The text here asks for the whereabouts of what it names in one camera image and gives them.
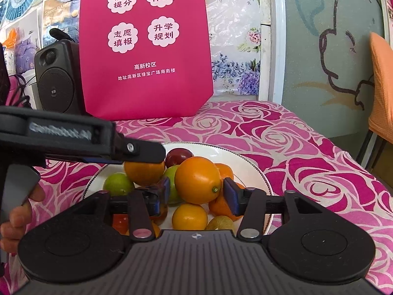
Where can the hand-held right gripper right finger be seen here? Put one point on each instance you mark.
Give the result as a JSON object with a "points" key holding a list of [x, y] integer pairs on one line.
{"points": [[231, 198]]}

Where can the orange covered chair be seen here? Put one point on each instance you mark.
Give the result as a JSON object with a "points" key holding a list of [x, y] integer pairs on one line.
{"points": [[382, 92]]}

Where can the white plate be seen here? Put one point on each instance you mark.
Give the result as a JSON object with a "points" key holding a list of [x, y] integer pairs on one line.
{"points": [[239, 159]]}

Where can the frosted cartoon glass door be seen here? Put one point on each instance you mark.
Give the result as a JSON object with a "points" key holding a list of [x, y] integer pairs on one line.
{"points": [[331, 52]]}

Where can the blue bedding poster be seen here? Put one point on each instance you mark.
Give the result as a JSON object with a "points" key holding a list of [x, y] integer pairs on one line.
{"points": [[55, 9]]}

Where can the purple bedding poster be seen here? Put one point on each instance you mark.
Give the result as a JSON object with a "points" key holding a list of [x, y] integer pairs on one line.
{"points": [[23, 52]]}

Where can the red tomato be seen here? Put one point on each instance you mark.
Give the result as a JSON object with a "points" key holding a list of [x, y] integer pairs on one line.
{"points": [[120, 222]]}

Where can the small orange citrus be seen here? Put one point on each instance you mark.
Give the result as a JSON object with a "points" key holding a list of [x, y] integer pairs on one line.
{"points": [[155, 230], [189, 216]]}

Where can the pink rose tablecloth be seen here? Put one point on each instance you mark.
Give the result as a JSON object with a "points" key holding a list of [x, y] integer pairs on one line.
{"points": [[291, 147]]}

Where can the black microphone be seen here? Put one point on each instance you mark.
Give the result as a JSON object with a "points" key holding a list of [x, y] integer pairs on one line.
{"points": [[56, 33]]}

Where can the black speaker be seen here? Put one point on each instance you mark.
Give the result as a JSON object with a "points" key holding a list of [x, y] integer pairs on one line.
{"points": [[55, 80]]}

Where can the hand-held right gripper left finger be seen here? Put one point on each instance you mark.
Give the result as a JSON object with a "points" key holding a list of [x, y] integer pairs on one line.
{"points": [[164, 195]]}

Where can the mandarin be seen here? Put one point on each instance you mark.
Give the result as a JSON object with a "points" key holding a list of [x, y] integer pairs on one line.
{"points": [[219, 210], [225, 170]]}

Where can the pink paper bag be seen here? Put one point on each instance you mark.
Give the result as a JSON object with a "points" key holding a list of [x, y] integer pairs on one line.
{"points": [[144, 83]]}

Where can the small olive blushed fruit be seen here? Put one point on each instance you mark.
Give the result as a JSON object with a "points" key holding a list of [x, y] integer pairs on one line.
{"points": [[219, 222]]}

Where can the person's left hand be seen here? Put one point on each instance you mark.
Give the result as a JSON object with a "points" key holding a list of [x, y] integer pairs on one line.
{"points": [[18, 224]]}

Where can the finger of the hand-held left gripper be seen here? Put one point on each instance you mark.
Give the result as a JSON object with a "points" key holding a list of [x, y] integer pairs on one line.
{"points": [[144, 152]]}

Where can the dark red plum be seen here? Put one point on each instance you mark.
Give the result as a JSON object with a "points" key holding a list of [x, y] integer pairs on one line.
{"points": [[179, 156]]}

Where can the large orange citrus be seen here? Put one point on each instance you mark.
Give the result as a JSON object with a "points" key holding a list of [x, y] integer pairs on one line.
{"points": [[198, 179], [144, 172]]}

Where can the green apple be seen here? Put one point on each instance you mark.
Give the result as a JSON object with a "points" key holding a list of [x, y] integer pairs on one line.
{"points": [[172, 175]]}

